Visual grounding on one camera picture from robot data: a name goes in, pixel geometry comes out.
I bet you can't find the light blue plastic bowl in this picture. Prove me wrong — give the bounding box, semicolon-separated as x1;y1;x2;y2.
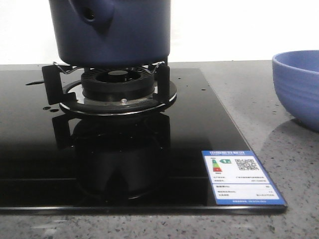
272;50;319;131

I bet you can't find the black pot support grate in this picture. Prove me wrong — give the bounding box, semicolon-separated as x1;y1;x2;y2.
42;64;177;117

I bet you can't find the dark blue cooking pot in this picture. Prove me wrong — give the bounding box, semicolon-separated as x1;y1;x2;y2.
49;0;171;67

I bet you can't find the black glass gas cooktop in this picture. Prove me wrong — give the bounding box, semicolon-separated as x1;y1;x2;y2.
0;68;287;214

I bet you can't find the black gas burner head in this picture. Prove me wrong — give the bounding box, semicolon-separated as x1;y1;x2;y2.
81;69;155;102

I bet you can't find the blue energy rating label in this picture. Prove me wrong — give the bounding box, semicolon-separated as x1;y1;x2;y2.
202;150;286;206

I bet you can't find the silver wire pot reducer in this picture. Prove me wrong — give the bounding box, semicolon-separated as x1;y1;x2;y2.
52;61;167;75

